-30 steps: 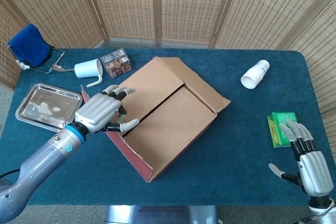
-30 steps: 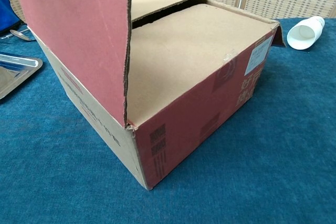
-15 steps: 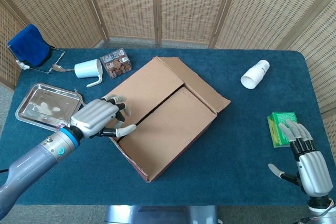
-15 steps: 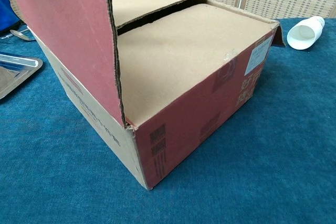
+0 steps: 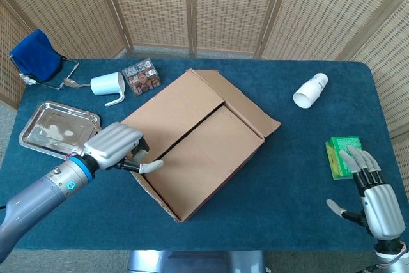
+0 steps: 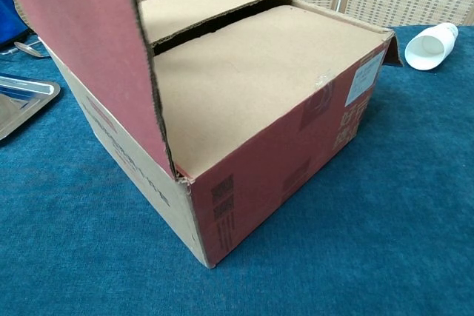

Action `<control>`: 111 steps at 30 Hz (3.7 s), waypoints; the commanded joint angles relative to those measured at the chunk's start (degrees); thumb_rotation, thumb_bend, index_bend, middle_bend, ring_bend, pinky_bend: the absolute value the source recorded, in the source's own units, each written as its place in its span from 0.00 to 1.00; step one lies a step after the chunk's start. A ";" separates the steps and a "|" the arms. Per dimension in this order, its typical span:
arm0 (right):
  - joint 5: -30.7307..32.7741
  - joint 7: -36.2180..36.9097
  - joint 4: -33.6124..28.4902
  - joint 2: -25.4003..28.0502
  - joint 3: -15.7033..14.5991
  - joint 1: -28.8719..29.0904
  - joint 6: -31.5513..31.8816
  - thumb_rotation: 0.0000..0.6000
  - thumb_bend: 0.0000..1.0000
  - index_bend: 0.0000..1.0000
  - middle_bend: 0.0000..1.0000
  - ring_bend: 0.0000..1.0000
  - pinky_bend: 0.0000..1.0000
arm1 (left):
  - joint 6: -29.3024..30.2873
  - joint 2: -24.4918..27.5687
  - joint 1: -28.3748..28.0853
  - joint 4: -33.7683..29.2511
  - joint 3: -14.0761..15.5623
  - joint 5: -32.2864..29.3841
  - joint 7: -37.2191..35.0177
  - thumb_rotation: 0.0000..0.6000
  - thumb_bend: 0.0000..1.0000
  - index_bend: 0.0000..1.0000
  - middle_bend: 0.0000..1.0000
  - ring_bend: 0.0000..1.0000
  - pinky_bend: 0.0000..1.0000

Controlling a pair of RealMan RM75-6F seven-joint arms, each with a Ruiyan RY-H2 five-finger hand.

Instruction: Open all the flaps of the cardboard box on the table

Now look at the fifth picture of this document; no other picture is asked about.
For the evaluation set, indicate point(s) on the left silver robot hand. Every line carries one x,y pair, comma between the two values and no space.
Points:
108,142

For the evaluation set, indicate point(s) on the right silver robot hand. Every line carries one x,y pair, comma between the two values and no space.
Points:
383,212

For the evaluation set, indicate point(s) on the red cardboard box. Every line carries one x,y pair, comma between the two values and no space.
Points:
207,145

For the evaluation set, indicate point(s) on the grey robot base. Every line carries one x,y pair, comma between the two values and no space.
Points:
198,261

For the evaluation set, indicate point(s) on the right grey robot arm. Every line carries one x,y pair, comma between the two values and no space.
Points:
386,250

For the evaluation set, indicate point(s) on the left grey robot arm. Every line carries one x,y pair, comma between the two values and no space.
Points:
38,196

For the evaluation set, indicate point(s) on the brown snack package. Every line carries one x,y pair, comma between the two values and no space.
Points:
142,78

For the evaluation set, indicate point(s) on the green carton box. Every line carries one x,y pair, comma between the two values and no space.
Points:
340,145

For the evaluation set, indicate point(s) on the stainless steel tray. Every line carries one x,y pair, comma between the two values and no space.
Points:
54,129

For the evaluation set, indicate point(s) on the white plastic mug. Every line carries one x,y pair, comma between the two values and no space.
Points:
103,85

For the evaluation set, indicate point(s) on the metal spoon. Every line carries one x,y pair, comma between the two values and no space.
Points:
72,82

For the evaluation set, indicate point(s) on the dark blue table carpet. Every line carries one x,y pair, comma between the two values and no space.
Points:
287,190

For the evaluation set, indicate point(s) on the small white plug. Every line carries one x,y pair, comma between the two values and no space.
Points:
27,78

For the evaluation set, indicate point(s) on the blue cloth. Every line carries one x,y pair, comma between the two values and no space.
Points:
36,54

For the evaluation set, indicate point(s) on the woven wooden folding screen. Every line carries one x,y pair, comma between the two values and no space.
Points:
223,7

